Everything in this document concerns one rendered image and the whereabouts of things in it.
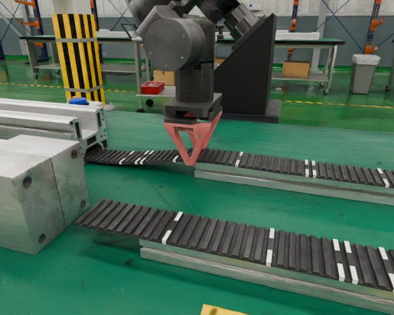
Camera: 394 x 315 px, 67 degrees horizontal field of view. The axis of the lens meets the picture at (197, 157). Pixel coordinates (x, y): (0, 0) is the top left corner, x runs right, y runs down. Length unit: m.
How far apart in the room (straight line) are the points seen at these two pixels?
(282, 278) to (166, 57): 0.26
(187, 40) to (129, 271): 0.25
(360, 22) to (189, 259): 7.87
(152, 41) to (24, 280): 0.28
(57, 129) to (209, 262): 0.35
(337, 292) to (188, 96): 0.29
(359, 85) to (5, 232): 5.22
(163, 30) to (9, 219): 0.26
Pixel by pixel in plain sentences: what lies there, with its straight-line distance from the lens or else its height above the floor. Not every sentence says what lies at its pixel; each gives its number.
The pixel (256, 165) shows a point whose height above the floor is 0.81.
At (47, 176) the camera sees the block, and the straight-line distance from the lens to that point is 0.36.
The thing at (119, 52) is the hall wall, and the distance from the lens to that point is 9.12.
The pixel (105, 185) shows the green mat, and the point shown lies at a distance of 0.48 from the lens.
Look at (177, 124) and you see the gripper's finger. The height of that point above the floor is 0.88.
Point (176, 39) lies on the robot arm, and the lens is 0.35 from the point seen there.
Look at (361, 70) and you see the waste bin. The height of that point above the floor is 0.35.
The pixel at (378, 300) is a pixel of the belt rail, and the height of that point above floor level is 0.79.
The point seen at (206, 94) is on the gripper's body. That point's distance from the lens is 0.43.
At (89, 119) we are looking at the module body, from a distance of 0.59.
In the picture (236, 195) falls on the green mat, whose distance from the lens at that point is 0.44.
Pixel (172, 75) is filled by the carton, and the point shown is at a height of 0.16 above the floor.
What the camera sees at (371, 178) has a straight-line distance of 0.48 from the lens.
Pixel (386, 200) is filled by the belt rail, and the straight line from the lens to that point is 0.49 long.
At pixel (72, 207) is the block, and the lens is 0.41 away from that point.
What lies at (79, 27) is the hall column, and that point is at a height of 0.97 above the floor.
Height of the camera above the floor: 1.01
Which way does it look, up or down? 24 degrees down
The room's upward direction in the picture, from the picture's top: straight up
